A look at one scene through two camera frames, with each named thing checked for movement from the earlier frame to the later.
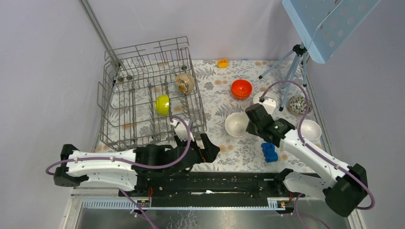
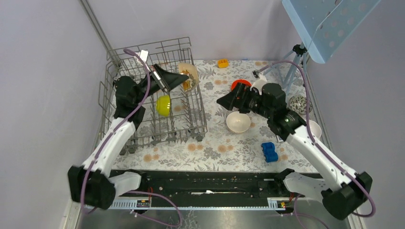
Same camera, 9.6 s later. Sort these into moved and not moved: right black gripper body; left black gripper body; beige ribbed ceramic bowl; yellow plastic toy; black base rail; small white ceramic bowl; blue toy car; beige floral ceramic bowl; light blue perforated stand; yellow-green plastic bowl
Moved: right black gripper body; beige ribbed ceramic bowl; left black gripper body; beige floral ceramic bowl
Not moved: yellow plastic toy; yellow-green plastic bowl; light blue perforated stand; small white ceramic bowl; blue toy car; black base rail
